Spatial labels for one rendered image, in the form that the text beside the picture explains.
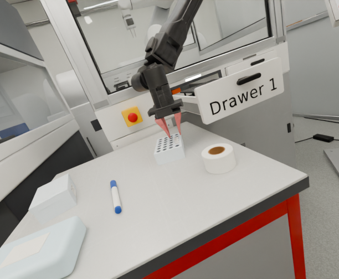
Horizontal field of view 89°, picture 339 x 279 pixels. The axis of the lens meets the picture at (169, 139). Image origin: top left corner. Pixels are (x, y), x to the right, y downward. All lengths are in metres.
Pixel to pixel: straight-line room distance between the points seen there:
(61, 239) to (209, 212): 0.25
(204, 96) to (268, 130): 0.71
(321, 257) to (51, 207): 1.14
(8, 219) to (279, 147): 1.33
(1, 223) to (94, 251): 0.53
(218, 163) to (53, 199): 0.40
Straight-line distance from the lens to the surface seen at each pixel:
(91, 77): 0.80
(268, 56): 1.08
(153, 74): 0.48
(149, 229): 0.34
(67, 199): 0.53
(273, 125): 1.18
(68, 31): 0.84
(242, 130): 1.04
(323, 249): 1.24
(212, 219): 0.31
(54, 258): 0.35
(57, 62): 4.03
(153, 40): 0.51
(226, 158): 0.38
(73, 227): 0.38
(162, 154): 0.49
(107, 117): 0.80
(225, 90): 0.54
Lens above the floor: 0.99
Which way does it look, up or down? 20 degrees down
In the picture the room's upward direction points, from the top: 20 degrees counter-clockwise
